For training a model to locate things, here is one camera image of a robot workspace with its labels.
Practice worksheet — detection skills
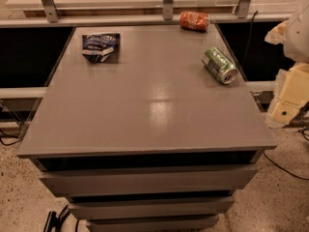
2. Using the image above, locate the metal railing frame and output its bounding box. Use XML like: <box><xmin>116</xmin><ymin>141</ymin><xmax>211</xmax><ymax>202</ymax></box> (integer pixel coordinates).
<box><xmin>0</xmin><ymin>0</ymin><xmax>293</xmax><ymax>28</ymax></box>

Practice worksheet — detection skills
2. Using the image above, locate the blue crumpled chip bag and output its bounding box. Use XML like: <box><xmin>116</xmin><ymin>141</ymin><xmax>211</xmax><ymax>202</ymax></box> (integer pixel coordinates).
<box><xmin>82</xmin><ymin>32</ymin><xmax>121</xmax><ymax>63</ymax></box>

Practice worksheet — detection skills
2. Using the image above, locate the black device on floor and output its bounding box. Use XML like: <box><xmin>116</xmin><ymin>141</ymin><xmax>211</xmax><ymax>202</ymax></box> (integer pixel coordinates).
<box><xmin>43</xmin><ymin>205</ymin><xmax>70</xmax><ymax>232</ymax></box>

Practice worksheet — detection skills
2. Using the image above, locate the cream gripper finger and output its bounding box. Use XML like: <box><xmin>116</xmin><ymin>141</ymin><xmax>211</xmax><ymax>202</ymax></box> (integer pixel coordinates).
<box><xmin>266</xmin><ymin>63</ymin><xmax>309</xmax><ymax>129</ymax></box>
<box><xmin>265</xmin><ymin>20</ymin><xmax>288</xmax><ymax>44</ymax></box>

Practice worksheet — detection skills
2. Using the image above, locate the black hanging cable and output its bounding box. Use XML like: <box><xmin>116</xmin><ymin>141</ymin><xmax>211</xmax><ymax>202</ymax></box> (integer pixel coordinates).
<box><xmin>241</xmin><ymin>10</ymin><xmax>260</xmax><ymax>70</ymax></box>

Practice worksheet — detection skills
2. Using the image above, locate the grey drawer cabinet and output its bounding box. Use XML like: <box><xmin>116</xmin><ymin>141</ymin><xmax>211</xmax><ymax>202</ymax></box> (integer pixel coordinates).
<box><xmin>17</xmin><ymin>26</ymin><xmax>276</xmax><ymax>232</ymax></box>

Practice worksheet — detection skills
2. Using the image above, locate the green soda can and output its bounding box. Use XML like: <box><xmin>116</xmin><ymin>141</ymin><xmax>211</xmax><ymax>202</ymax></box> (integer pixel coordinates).
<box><xmin>201</xmin><ymin>46</ymin><xmax>239</xmax><ymax>85</ymax></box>

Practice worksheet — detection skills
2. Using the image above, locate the red soda can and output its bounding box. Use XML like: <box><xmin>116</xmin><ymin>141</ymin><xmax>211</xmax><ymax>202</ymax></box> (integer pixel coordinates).
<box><xmin>180</xmin><ymin>11</ymin><xmax>210</xmax><ymax>32</ymax></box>

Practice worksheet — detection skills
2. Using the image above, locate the black floor cable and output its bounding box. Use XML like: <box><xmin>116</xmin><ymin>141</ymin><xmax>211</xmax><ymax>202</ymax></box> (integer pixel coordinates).
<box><xmin>0</xmin><ymin>128</ymin><xmax>23</xmax><ymax>147</ymax></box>
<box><xmin>263</xmin><ymin>151</ymin><xmax>309</xmax><ymax>182</ymax></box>

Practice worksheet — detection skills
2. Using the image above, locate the black floor cable right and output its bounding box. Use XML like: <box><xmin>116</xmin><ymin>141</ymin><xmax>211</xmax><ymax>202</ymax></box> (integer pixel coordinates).
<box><xmin>263</xmin><ymin>151</ymin><xmax>309</xmax><ymax>182</ymax></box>

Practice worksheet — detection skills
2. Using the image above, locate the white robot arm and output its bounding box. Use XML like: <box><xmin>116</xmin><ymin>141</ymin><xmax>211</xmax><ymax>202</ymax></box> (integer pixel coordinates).
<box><xmin>265</xmin><ymin>0</ymin><xmax>309</xmax><ymax>129</ymax></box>

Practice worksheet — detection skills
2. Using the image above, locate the black floor cable left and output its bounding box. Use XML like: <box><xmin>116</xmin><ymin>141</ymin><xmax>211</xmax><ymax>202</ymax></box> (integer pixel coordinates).
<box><xmin>0</xmin><ymin>128</ymin><xmax>23</xmax><ymax>147</ymax></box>

